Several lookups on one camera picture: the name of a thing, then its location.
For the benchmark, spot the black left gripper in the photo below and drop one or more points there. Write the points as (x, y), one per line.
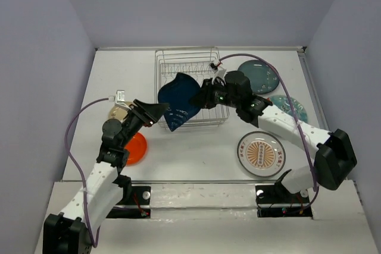
(151, 112)

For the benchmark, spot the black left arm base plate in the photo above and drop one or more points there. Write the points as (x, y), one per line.
(137, 206)

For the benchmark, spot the dark blue leaf-shaped plate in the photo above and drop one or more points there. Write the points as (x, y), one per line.
(178, 93)

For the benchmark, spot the silver wire dish rack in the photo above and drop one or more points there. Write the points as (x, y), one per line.
(193, 61)

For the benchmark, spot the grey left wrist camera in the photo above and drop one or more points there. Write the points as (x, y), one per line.
(120, 99)

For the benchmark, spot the white plate with orange sunburst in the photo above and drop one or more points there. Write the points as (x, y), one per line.
(261, 154)

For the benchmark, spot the teal plate with white blossoms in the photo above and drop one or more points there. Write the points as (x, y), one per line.
(262, 78)

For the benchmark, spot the red plate with turquoise flower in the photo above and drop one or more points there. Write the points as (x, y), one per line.
(282, 102)

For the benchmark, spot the small beige plate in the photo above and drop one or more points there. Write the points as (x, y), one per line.
(119, 111)

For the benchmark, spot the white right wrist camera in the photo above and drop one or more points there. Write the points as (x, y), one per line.
(218, 69)

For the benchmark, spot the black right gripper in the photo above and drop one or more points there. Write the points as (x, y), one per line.
(204, 96)

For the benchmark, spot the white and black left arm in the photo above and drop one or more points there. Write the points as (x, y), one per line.
(76, 228)

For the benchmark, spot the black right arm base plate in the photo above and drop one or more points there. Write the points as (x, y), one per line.
(271, 205)

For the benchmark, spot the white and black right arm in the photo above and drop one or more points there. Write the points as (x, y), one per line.
(330, 154)

